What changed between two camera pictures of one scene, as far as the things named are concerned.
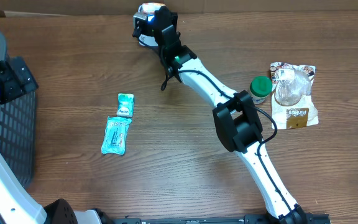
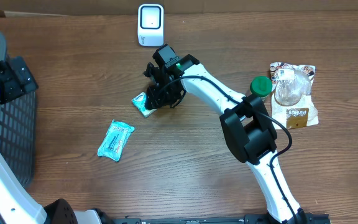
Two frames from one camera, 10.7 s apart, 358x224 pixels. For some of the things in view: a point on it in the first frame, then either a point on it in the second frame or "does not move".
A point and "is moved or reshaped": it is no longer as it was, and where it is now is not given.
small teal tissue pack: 125,104 → 140,101
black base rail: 299,218 does not move
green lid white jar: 260,87 does not move
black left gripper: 6,73 does not move
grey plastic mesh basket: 14,130 does not move
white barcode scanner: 148,10 does not move
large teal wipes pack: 114,139 is moved or reshaped
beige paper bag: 293,104 does not move
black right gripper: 174,15 → 160,101
